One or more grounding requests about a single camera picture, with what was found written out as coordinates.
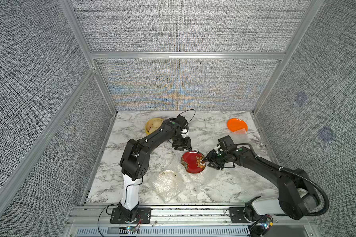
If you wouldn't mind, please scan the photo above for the red floral plate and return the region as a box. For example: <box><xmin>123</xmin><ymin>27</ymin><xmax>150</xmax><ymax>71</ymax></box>
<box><xmin>181</xmin><ymin>151</ymin><xmax>206</xmax><ymax>174</ymax></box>

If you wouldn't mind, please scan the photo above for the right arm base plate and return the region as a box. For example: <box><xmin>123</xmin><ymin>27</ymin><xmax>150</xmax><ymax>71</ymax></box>
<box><xmin>228</xmin><ymin>207</ymin><xmax>254</xmax><ymax>224</ymax></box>

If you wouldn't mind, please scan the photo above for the bubble white plate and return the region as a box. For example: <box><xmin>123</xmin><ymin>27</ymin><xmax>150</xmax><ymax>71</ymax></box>
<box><xmin>152</xmin><ymin>170</ymin><xmax>185</xmax><ymax>202</ymax></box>

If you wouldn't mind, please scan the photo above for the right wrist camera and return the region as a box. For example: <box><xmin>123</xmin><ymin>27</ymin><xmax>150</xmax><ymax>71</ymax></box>
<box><xmin>217</xmin><ymin>135</ymin><xmax>237</xmax><ymax>153</ymax></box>

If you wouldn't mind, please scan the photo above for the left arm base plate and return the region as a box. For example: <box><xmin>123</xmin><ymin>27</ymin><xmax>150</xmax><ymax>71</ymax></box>
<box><xmin>110</xmin><ymin>207</ymin><xmax>152</xmax><ymax>224</ymax></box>

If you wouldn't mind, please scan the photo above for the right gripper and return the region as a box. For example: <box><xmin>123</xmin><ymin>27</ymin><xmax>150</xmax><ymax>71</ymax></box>
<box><xmin>200</xmin><ymin>149</ymin><xmax>229</xmax><ymax>169</ymax></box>

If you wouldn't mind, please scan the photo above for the bubble wrap around orange plate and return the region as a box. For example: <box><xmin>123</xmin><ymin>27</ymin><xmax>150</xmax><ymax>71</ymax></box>
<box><xmin>216</xmin><ymin>129</ymin><xmax>270</xmax><ymax>160</ymax></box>

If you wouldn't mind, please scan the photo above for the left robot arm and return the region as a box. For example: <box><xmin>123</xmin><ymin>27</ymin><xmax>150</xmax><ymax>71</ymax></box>
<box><xmin>118</xmin><ymin>115</ymin><xmax>192</xmax><ymax>222</ymax></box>

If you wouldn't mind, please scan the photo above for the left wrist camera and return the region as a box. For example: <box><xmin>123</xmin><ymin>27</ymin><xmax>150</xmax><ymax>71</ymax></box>
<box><xmin>175</xmin><ymin>115</ymin><xmax>189</xmax><ymax>135</ymax></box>

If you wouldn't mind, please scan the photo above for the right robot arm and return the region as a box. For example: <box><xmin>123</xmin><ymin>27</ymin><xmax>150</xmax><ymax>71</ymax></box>
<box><xmin>204</xmin><ymin>143</ymin><xmax>330</xmax><ymax>222</ymax></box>

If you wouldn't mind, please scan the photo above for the left camera cable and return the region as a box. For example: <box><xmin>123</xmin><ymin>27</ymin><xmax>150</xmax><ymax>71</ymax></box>
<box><xmin>177</xmin><ymin>109</ymin><xmax>196</xmax><ymax>125</ymax></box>

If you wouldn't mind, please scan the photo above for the base circuit board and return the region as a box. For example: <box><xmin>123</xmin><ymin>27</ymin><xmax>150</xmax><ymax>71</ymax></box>
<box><xmin>126</xmin><ymin>226</ymin><xmax>137</xmax><ymax>233</ymax></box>
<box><xmin>261</xmin><ymin>220</ymin><xmax>273</xmax><ymax>235</ymax></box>

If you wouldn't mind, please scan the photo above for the aluminium front rail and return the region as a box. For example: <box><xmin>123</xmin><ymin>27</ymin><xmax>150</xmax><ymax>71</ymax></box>
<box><xmin>66</xmin><ymin>204</ymin><xmax>318</xmax><ymax>229</ymax></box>

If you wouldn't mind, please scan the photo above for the yellow bamboo steamer basket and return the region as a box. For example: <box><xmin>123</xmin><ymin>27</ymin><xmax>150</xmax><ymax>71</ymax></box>
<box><xmin>145</xmin><ymin>118</ymin><xmax>164</xmax><ymax>135</ymax></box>

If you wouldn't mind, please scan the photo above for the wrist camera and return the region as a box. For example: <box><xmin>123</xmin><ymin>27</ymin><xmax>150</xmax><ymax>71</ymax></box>
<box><xmin>217</xmin><ymin>135</ymin><xmax>237</xmax><ymax>153</ymax></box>
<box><xmin>175</xmin><ymin>115</ymin><xmax>189</xmax><ymax>135</ymax></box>

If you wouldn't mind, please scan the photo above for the lower steamed bun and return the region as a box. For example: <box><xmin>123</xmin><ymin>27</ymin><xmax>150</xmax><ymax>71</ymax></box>
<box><xmin>149</xmin><ymin>127</ymin><xmax>157</xmax><ymax>134</ymax></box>

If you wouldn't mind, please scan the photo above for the right base circuit board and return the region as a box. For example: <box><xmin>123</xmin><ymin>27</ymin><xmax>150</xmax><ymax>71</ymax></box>
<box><xmin>261</xmin><ymin>220</ymin><xmax>273</xmax><ymax>235</ymax></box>

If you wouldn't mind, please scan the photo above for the left base circuit board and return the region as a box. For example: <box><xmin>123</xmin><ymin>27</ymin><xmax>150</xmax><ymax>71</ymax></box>
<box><xmin>126</xmin><ymin>226</ymin><xmax>137</xmax><ymax>233</ymax></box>

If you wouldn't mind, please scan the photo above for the bubble dark red plate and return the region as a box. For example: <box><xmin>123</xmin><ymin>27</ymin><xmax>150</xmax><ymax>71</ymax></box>
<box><xmin>163</xmin><ymin>152</ymin><xmax>278</xmax><ymax>203</ymax></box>

